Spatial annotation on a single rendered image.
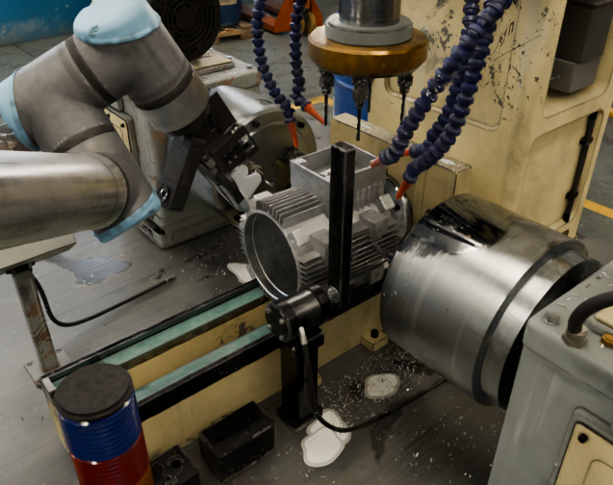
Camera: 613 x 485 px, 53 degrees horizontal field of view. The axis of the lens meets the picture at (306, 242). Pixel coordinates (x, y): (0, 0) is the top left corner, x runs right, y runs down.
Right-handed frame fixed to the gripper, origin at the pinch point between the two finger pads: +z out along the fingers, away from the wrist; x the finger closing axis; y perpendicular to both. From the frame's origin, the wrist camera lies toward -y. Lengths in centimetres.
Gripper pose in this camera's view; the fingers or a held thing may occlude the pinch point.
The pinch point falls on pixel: (240, 209)
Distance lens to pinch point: 99.8
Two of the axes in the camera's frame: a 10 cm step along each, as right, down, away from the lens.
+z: 3.9, 5.6, 7.4
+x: -6.3, -4.2, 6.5
